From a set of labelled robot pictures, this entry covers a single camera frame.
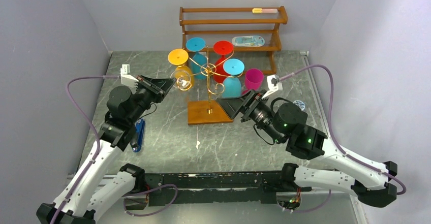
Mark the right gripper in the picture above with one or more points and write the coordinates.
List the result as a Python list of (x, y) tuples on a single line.
[(248, 104)]

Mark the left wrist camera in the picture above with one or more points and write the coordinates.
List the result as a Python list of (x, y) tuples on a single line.
[(126, 78)]

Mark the blue wine glass right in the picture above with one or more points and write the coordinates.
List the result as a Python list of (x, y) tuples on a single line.
[(232, 85)]

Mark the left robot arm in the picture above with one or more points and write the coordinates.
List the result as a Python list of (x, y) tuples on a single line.
[(111, 140)]

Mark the blue wine glass back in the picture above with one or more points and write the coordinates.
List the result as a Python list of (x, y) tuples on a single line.
[(196, 45)]

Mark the blue wine glass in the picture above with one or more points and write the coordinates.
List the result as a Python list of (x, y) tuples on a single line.
[(232, 85), (196, 45)]

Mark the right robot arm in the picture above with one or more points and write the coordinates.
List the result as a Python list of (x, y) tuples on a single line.
[(285, 123)]

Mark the magenta wine glass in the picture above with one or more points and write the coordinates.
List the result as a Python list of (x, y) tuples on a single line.
[(253, 80)]

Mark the clear wine glass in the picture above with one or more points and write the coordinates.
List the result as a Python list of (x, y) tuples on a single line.
[(183, 79)]

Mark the wooden shelf rack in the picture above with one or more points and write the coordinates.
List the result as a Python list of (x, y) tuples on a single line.
[(216, 24)]

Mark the red wine glass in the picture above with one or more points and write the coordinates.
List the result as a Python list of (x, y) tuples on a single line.
[(223, 49)]

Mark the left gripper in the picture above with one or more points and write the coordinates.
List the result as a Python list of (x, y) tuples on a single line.
[(156, 87)]

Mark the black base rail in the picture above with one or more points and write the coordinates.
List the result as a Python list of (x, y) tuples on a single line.
[(186, 188)]

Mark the gold wire glass rack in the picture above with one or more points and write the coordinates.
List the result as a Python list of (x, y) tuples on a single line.
[(209, 111)]

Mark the yellow wine glass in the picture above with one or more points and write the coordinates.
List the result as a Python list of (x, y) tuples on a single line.
[(179, 58)]

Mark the blue packaged item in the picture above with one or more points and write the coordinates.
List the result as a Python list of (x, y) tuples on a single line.
[(248, 41)]

